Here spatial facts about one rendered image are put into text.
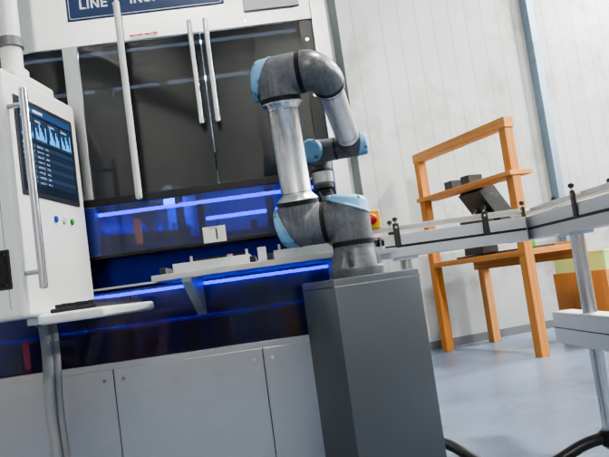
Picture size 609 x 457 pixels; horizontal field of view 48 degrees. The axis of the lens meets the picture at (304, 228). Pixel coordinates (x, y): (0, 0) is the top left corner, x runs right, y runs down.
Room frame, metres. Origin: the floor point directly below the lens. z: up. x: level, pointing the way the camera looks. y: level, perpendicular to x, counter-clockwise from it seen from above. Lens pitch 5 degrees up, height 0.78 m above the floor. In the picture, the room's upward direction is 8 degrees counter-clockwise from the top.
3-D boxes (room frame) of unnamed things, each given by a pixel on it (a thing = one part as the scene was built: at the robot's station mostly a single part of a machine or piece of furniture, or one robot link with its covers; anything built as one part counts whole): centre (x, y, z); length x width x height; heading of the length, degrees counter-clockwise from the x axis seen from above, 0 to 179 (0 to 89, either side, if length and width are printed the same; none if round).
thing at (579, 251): (2.48, -0.96, 0.46); 0.09 x 0.09 x 0.77; 3
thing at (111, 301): (2.19, 0.68, 0.82); 0.40 x 0.14 x 0.02; 175
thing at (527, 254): (6.09, -1.90, 0.93); 1.38 x 1.23 x 1.87; 20
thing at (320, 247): (2.49, -0.01, 0.90); 0.34 x 0.26 x 0.04; 3
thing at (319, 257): (2.41, 0.16, 0.87); 0.70 x 0.48 x 0.02; 93
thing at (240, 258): (2.47, 0.33, 0.90); 0.34 x 0.26 x 0.04; 3
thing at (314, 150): (2.24, -0.08, 1.21); 0.11 x 0.11 x 0.08; 78
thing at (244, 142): (2.59, 0.08, 1.51); 0.43 x 0.01 x 0.59; 93
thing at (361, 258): (1.92, -0.13, 0.84); 0.15 x 0.15 x 0.10
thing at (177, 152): (2.57, 0.53, 1.51); 0.47 x 0.01 x 0.59; 93
